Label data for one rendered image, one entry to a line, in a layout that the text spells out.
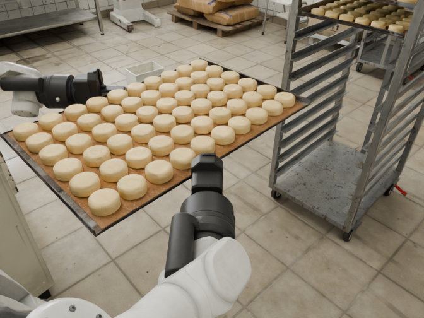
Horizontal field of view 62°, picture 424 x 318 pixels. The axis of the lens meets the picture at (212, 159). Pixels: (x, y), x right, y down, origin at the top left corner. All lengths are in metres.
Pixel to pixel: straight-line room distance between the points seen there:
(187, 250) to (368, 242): 1.61
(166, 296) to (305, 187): 1.64
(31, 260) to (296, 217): 1.30
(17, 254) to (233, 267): 1.16
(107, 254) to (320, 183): 1.19
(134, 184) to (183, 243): 0.19
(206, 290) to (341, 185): 1.70
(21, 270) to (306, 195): 1.35
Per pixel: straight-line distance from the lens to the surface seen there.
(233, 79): 0.98
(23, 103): 1.02
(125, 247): 1.88
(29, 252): 1.55
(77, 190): 0.64
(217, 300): 0.42
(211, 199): 0.54
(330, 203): 1.92
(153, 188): 0.63
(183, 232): 0.48
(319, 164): 2.17
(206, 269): 0.42
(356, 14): 1.53
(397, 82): 1.41
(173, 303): 0.39
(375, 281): 1.87
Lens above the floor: 1.42
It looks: 37 degrees down
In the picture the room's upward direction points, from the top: straight up
